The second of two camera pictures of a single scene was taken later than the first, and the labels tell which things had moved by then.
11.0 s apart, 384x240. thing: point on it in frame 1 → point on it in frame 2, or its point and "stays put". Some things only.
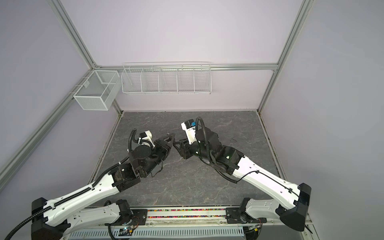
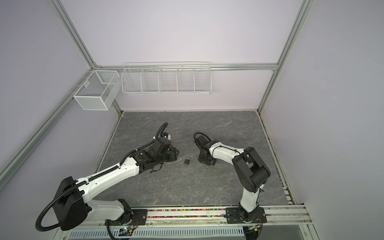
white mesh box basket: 98,90 stays put
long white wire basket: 189,77 stays put
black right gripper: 186,152 → 201,159
